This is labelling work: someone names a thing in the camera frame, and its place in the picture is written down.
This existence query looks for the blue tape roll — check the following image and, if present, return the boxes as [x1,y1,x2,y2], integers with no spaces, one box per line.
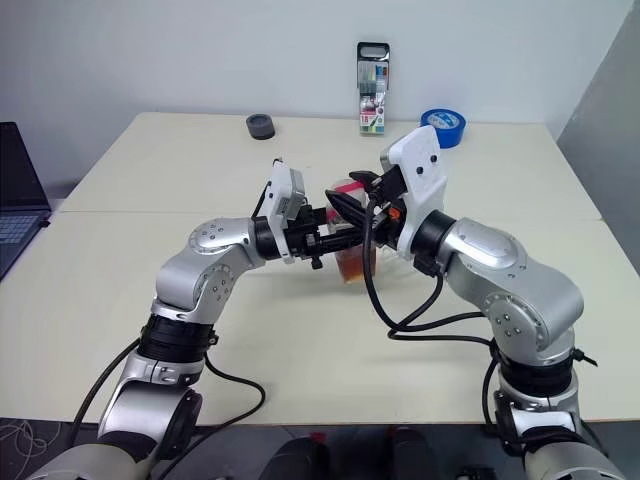
[419,105,468,149]

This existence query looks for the marker pen pack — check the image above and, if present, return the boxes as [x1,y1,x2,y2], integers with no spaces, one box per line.
[356,41,391,137]

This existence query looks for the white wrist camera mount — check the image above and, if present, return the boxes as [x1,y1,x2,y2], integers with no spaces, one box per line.
[378,124,449,262]
[261,159,308,265]

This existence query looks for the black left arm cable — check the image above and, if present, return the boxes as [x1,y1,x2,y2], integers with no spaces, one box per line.
[69,337,145,447]
[149,355,267,480]

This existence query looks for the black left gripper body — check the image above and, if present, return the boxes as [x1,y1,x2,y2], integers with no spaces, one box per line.
[285,202,331,272]

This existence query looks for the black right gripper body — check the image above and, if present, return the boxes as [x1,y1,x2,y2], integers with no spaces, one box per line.
[367,164,409,249]

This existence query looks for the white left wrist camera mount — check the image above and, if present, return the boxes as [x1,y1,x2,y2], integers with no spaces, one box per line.
[261,159,308,265]

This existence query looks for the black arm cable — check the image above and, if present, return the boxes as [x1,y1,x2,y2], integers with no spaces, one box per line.
[149,355,267,480]
[361,197,502,351]
[69,337,145,447]

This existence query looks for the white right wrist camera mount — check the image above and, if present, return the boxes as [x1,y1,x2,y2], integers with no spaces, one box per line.
[378,124,449,262]

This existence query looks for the dark laptop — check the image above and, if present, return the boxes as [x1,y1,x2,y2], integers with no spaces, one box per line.
[0,121,54,282]

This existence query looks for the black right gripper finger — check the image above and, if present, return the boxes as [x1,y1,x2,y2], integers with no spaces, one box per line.
[348,170,385,190]
[324,188,374,229]

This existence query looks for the thin white cord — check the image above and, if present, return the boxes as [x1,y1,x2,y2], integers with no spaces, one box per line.
[0,418,54,464]

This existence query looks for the black round holder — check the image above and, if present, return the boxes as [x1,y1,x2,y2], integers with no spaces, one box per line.
[245,113,278,142]

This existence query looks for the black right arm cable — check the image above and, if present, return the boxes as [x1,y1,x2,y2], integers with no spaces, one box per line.
[361,197,502,351]

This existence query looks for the red translucent cup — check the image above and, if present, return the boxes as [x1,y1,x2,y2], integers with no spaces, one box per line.
[325,177,380,287]

